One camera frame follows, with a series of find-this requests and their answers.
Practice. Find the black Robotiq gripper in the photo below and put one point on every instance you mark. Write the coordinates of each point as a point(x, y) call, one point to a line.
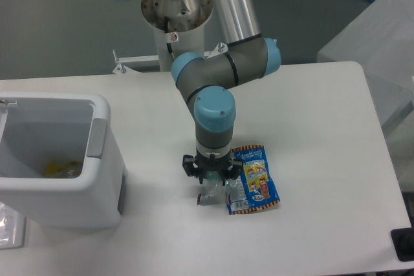
point(212, 168)

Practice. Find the crushed green label plastic bottle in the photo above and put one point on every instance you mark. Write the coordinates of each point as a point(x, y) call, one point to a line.
point(213, 183)

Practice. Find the small silver foil wrapper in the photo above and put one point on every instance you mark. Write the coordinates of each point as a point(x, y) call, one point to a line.
point(211, 199)

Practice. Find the blue snack wrapper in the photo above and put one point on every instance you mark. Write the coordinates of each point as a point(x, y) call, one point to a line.
point(254, 189)

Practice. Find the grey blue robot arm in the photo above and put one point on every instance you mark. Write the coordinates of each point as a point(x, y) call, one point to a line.
point(209, 47)

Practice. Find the white trash can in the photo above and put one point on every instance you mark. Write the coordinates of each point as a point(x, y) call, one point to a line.
point(38, 128)

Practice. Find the yellow trash in can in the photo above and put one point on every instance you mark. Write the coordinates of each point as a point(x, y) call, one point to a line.
point(68, 170)

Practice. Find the black device at table edge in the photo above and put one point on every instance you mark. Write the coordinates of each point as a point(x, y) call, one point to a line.
point(403, 243)

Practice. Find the clear plastic sheet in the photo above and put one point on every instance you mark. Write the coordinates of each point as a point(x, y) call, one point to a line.
point(12, 228)

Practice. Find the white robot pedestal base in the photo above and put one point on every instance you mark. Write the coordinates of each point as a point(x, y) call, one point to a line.
point(178, 25)

